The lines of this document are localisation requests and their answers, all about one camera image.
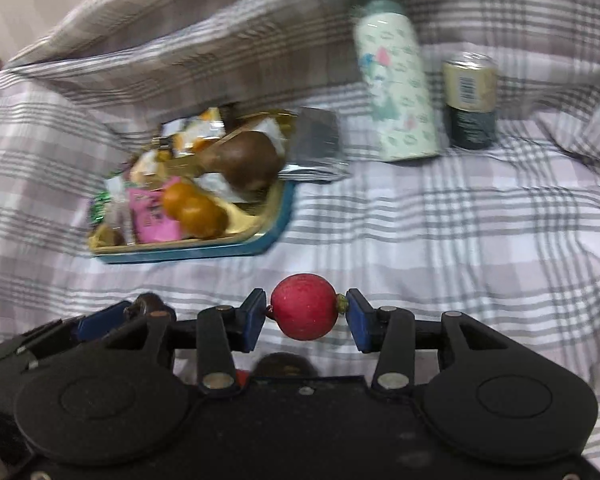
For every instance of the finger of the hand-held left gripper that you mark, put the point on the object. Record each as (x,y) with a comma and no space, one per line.
(102,321)

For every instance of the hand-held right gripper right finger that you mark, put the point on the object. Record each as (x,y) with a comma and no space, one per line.
(357,322)

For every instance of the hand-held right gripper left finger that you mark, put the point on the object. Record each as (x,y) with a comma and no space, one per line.
(254,322)

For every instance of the dark glossy fruit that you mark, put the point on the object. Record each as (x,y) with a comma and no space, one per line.
(147,303)

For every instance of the deep red round fruit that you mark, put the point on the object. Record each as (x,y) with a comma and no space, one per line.
(304,307)

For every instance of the dark brown fruit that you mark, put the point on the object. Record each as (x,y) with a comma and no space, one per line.
(286,364)

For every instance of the small red fruit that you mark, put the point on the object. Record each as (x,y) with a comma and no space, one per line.
(241,377)

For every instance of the teal and gold tin tray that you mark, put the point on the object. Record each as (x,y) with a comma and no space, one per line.
(220,251)

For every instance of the plaid bed sheet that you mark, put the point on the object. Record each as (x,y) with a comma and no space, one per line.
(430,260)

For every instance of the pile of snack packets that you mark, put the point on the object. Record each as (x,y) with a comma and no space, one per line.
(150,215)

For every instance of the small orange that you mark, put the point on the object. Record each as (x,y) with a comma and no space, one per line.
(180,200)
(202,217)

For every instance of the brown round fruit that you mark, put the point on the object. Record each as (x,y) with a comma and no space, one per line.
(250,160)

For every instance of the silver foil packet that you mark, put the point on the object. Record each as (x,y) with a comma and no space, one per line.
(315,145)

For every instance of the white floral bottle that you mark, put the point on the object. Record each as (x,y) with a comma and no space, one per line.
(400,85)

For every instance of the gold and dark drink can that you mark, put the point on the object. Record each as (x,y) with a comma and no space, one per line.
(470,105)

